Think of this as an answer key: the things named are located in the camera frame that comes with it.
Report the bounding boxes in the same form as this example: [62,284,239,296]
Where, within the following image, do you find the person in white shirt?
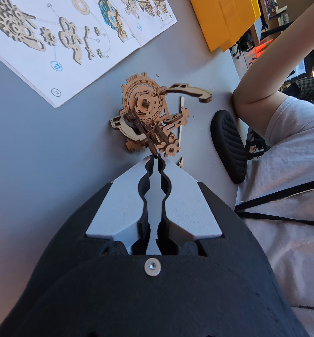
[235,96,314,337]

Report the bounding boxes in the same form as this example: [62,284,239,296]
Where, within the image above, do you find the nested yellow plastic bins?
[190,0,261,52]

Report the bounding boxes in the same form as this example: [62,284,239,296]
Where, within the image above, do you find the wooden gear model assembly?
[110,72,213,161]

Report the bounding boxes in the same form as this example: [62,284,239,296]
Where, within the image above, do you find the person's right forearm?
[232,0,314,117]

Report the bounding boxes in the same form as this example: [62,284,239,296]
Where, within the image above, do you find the black chair armrest pad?
[210,109,249,185]

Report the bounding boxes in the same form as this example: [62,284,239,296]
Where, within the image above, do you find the black office chair base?
[232,34,255,57]

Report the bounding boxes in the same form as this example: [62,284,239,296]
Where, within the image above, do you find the model instruction booklet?
[0,0,178,108]

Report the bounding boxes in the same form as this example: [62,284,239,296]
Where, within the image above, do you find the grey desk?
[0,0,249,337]

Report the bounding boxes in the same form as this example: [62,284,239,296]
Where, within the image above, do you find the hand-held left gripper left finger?
[85,155,155,255]

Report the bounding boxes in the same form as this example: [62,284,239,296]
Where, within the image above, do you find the black strap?
[235,180,314,227]

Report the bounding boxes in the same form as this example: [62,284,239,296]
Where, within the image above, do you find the small notched wooden axle piece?
[125,110,161,160]

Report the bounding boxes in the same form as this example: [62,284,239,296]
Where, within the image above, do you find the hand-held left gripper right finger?
[157,154,223,255]

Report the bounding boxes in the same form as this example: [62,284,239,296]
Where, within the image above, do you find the thin wooden rod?
[179,95,186,149]

